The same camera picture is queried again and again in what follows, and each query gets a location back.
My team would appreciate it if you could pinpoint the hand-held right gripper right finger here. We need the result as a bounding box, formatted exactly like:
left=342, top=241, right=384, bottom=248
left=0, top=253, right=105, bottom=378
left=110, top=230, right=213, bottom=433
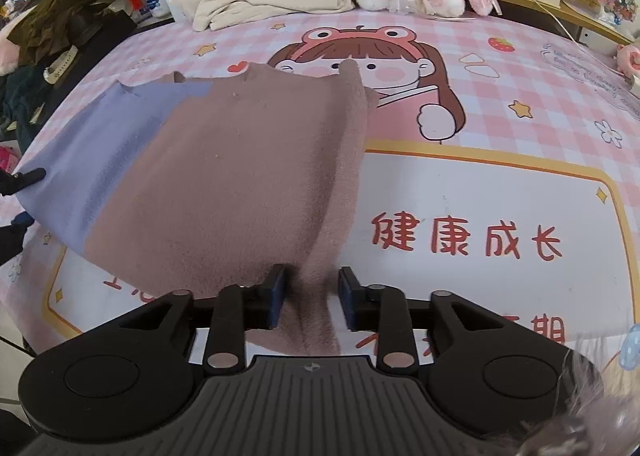
left=337, top=266, right=510, bottom=372

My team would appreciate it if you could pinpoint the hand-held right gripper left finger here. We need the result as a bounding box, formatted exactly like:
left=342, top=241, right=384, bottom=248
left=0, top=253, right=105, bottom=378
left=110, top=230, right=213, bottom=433
left=112, top=263, right=288, bottom=372

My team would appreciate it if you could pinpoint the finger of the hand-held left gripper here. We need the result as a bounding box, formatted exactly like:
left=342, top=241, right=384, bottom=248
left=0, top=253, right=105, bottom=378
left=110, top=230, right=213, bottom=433
left=0, top=167, right=47, bottom=197
left=0, top=213, right=36, bottom=266

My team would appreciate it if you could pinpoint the purple and mauve knit sweater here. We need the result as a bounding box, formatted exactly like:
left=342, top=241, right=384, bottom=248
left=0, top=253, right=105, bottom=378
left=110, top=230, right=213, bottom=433
left=19, top=59, right=381, bottom=357

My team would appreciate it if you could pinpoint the dark green cloth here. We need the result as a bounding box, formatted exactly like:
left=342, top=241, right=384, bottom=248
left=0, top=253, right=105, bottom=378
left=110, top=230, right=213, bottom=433
left=0, top=64, right=53, bottom=154

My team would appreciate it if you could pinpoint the white wristband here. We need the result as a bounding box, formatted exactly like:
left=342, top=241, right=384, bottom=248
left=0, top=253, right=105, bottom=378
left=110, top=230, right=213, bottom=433
left=44, top=44, right=80, bottom=84

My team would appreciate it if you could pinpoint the pink plush cushion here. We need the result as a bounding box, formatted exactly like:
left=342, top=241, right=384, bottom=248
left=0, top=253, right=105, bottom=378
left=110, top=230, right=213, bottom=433
left=0, top=21, right=21, bottom=77

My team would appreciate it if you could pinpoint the black side table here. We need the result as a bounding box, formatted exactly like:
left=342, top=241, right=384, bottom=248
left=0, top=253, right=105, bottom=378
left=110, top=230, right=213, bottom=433
left=30, top=11, right=138, bottom=102

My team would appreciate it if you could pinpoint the olive green cloth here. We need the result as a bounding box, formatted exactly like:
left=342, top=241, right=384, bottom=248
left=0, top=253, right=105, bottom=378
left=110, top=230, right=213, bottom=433
left=7, top=0, right=118, bottom=64

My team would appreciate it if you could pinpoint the pink pig toy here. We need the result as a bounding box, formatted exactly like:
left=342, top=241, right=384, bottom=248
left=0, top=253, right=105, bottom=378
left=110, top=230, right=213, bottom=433
left=614, top=39, right=640, bottom=77

